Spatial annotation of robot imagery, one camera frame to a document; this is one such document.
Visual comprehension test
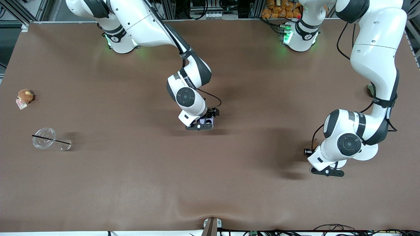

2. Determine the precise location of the control box with connectors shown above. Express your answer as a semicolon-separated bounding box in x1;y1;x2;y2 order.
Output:
189;0;242;20

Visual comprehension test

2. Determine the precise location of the orange toy pile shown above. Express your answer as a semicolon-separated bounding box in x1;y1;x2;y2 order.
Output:
261;0;302;19

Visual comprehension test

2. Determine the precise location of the black drinking straw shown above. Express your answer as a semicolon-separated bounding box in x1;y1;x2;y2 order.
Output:
32;134;72;145

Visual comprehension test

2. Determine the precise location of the white round lid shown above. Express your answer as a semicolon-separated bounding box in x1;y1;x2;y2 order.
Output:
353;143;379;161

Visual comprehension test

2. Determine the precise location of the clear plastic cup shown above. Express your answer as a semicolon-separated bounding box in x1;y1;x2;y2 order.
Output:
32;128;72;151

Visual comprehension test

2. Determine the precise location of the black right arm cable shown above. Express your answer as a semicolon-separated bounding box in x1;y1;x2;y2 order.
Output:
144;0;222;110

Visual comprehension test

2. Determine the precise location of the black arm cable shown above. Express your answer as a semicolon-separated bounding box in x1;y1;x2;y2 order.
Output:
310;22;398;152
144;0;222;110

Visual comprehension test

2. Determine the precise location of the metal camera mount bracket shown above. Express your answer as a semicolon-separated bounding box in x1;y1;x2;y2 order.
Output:
202;217;222;236

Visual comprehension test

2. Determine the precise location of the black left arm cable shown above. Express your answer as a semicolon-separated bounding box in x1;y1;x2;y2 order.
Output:
310;22;398;152

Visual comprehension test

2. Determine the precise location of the black cable bundle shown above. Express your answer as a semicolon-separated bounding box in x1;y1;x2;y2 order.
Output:
313;224;420;236

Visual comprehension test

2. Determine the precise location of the brown bear plush keychain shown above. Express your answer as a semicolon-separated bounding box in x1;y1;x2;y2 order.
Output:
17;89;34;104

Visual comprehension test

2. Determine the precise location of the aluminium frame post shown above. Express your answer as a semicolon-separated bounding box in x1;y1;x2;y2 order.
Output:
0;0;50;24

